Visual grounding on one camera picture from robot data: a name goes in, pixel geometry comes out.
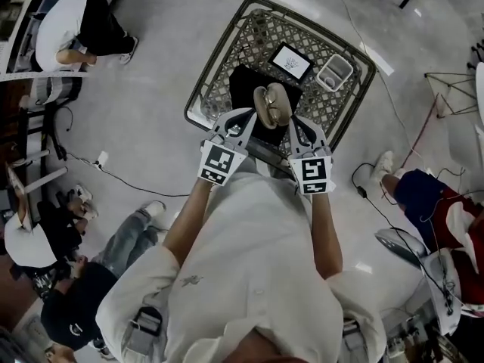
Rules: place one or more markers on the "dark rattan coffee table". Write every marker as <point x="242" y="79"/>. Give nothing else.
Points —
<point x="325" y="108"/>

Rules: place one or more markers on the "black cloth mat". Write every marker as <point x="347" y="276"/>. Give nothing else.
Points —
<point x="242" y="89"/>

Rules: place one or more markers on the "white desk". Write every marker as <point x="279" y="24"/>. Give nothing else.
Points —
<point x="41" y="178"/>

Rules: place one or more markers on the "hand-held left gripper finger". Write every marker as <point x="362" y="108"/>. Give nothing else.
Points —
<point x="249" y="131"/>
<point x="221" y="123"/>

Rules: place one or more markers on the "white plastic container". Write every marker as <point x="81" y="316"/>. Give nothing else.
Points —
<point x="334" y="72"/>

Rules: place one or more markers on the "white metal shelf unit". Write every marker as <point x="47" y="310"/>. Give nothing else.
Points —
<point x="22" y="21"/>

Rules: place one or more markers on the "person's white shirt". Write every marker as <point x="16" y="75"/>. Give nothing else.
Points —
<point x="249" y="259"/>

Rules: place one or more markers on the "grey mesh waste basket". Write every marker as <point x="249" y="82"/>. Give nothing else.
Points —
<point x="53" y="91"/>

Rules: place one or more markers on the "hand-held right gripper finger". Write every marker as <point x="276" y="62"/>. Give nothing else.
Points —
<point x="317" y="138"/>
<point x="294" y="138"/>

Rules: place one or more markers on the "white power strip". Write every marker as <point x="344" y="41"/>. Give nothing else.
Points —
<point x="102" y="159"/>

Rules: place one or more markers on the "black metal stand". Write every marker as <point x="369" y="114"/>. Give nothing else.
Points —
<point x="53" y="134"/>

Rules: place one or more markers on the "black power adapter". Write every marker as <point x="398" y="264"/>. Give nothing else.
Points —
<point x="363" y="192"/>

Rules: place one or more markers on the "person's left forearm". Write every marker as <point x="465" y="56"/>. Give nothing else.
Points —
<point x="189" y="218"/>

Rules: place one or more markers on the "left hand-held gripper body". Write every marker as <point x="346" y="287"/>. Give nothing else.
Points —
<point x="219" y="161"/>

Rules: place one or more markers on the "person's grey trousers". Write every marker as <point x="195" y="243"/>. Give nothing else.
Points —
<point x="272" y="166"/>

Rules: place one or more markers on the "beige glasses case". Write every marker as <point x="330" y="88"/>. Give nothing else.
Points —
<point x="278" y="115"/>

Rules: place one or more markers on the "person's right forearm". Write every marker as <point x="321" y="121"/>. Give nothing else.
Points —
<point x="325" y="236"/>

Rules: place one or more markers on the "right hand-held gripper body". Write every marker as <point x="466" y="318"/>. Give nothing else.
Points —
<point x="312" y="172"/>

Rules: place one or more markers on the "black framed tablet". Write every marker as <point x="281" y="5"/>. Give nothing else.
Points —
<point x="291" y="62"/>

